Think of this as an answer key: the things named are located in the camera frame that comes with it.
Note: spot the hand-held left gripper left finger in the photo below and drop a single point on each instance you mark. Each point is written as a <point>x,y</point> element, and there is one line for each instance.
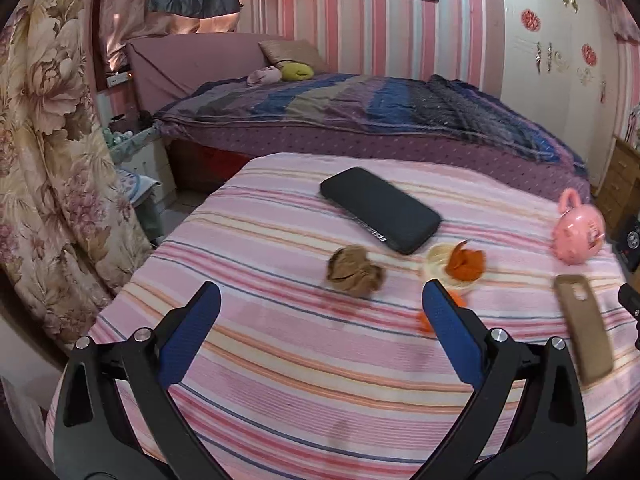
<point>192,330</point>

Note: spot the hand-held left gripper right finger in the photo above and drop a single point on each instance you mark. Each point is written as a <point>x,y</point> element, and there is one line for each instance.
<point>450,330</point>

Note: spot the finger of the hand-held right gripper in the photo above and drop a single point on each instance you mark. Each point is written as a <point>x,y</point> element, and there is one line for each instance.
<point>631,302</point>

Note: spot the small orange peel piece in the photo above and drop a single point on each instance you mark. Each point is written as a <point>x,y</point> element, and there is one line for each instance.
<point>425,324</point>

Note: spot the beige phone case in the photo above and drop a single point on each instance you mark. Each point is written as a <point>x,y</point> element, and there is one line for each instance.
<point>585,330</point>

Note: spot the black printed box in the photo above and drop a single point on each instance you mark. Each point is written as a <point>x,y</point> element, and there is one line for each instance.
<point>630,245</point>

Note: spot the pink striped cloth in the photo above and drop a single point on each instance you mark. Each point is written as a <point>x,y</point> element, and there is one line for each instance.
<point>300,350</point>

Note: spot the wooden desk with drawers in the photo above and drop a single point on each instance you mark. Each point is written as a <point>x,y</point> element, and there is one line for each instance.
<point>617,175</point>

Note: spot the black rectangular case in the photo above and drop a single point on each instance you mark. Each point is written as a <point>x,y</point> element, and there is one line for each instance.
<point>380,205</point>

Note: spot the white nightstand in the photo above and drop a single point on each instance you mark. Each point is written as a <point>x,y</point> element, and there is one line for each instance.
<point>145,160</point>

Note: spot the white wardrobe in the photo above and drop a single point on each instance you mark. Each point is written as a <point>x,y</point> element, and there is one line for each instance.
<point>550,110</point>

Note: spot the floral curtain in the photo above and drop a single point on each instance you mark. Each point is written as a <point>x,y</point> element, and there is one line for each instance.
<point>50,135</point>

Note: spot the plaid purple blue quilt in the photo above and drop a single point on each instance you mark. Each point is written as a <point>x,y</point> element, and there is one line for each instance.
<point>350,105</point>

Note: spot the white power strip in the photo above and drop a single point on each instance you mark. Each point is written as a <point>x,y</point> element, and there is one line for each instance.
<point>118,79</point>

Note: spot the pink covered headboard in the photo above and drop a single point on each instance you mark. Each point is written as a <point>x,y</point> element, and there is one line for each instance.
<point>190,67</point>

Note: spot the pink bundled cloth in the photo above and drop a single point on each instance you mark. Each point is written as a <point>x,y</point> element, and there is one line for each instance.
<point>262,76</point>

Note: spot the yellow-green plush toy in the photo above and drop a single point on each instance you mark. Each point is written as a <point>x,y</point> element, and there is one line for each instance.
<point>296,71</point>

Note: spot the pink curtain valance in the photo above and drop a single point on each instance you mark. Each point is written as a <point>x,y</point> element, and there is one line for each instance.
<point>627,20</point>

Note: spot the beige pillow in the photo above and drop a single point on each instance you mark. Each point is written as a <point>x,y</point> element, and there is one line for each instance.
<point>295,52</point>

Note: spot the pink satin curtain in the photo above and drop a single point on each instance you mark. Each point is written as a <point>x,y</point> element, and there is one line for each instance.
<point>125,10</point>

